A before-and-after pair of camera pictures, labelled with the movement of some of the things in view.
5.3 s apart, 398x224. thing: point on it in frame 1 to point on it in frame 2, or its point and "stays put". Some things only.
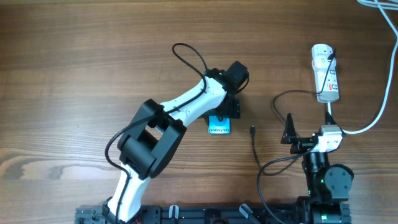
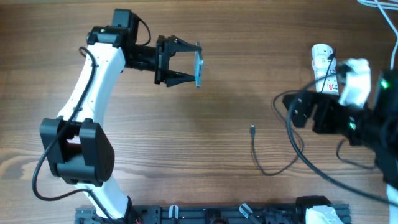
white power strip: [321, 63] stays put
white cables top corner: [381, 4] stays put
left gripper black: [232, 109] to [173, 45]
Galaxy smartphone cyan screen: [216, 126] to [198, 66]
